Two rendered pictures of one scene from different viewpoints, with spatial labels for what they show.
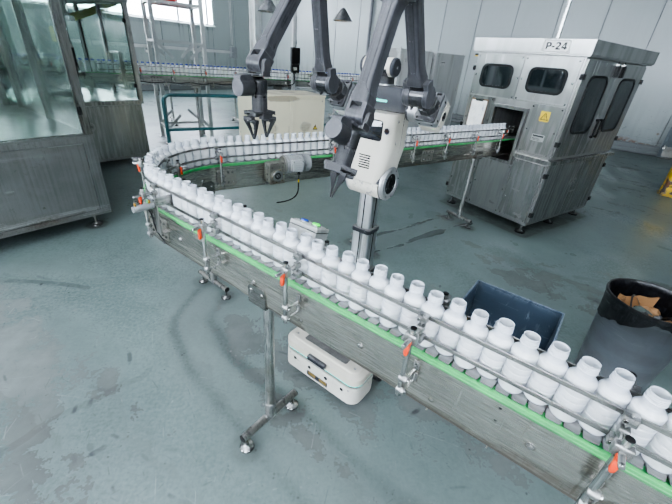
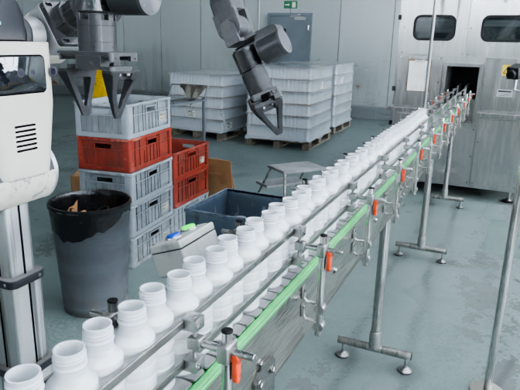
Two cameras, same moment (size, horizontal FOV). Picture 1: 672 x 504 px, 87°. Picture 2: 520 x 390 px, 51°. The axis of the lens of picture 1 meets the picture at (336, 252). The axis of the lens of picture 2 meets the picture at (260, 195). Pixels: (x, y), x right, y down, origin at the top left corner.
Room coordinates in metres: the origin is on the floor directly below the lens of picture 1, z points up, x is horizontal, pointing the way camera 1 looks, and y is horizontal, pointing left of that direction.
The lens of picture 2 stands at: (1.31, 1.21, 1.51)
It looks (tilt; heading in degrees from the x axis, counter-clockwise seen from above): 16 degrees down; 259
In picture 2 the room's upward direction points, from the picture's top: 1 degrees clockwise
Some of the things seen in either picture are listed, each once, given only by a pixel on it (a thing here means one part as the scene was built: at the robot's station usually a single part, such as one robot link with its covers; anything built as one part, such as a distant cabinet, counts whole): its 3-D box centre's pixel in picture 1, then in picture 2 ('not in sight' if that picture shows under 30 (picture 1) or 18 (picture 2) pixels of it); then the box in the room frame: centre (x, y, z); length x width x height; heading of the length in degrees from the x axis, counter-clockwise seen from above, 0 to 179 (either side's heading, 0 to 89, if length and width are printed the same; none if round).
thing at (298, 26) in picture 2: not in sight; (287, 63); (-1.61, -10.49, 1.05); 1.00 x 0.10 x 2.10; 144
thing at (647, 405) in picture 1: (640, 420); (374, 162); (0.50, -0.66, 1.08); 0.06 x 0.06 x 0.17
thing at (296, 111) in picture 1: (281, 135); not in sight; (5.40, 0.96, 0.59); 1.10 x 0.62 x 1.18; 126
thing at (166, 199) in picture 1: (159, 222); not in sight; (1.45, 0.82, 0.96); 0.23 x 0.10 x 0.27; 144
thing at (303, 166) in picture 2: not in sight; (289, 184); (0.06, -3.59, 0.21); 0.61 x 0.47 x 0.41; 108
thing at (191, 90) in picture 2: not in sight; (193, 95); (0.82, -5.46, 0.85); 0.36 x 0.12 x 0.27; 144
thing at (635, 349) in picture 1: (627, 343); (93, 253); (1.67, -1.79, 0.32); 0.45 x 0.45 x 0.64
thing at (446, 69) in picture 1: (432, 105); not in sight; (7.86, -1.70, 0.96); 0.82 x 0.50 x 1.91; 126
